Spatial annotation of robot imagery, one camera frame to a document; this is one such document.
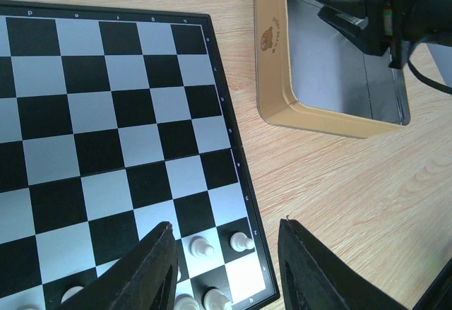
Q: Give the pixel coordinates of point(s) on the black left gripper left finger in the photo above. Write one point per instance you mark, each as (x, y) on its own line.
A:
(145, 278)

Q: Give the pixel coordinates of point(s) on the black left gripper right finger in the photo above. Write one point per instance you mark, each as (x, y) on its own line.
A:
(313, 277)

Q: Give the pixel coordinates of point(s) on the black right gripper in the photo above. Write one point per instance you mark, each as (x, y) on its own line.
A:
(412, 22)

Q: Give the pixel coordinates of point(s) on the gold tin of white pieces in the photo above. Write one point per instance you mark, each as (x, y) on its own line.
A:
(308, 76)

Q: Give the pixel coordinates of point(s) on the black white chess board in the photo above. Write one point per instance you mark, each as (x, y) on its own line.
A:
(112, 121)

